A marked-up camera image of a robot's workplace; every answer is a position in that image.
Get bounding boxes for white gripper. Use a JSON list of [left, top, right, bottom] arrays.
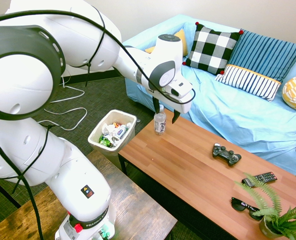
[[151, 80, 196, 125]]

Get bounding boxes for clear plastic water bottle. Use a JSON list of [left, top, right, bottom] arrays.
[[153, 104, 167, 136]]

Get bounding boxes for white trash bin with liner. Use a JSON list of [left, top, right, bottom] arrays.
[[87, 109, 138, 157]]

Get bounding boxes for crumpled white paper trash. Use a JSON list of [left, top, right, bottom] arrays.
[[101, 123, 117, 137]]

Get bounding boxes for green wrapper trash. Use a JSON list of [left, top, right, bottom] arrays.
[[99, 134, 113, 147]]

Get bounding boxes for reddish wooden coffee table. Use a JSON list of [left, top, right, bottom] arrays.
[[117, 108, 296, 240]]

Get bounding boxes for light blue covered sofa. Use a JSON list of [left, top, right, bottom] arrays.
[[121, 13, 296, 181]]

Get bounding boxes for black game controller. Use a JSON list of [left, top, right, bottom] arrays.
[[212, 142, 242, 167]]

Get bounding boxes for plain yellow pillow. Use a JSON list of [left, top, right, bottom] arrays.
[[144, 28, 189, 57]]

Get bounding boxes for black white checked pillow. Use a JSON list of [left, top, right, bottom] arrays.
[[182, 21, 245, 76]]

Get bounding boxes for white navy striped pillow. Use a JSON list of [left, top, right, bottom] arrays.
[[214, 64, 282, 103]]

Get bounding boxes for rustic dark wood table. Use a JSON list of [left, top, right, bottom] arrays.
[[0, 149, 178, 240]]

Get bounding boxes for blue striped large pillow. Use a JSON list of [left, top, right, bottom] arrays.
[[226, 29, 296, 83]]

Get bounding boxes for black sunglasses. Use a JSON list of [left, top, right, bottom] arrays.
[[231, 196, 263, 222]]

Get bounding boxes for black TV remote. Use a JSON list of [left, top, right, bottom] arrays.
[[242, 171, 278, 188]]

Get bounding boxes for green fern plant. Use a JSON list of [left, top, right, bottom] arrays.
[[234, 172, 296, 240]]

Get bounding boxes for olive plant pot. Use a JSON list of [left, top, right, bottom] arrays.
[[259, 216, 285, 239]]

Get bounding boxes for black stand leg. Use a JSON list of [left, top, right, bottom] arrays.
[[0, 174, 22, 209]]

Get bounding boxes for white floor cable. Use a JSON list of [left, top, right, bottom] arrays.
[[37, 74, 88, 132]]

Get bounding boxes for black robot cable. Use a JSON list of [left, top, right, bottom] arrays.
[[0, 9, 196, 240]]

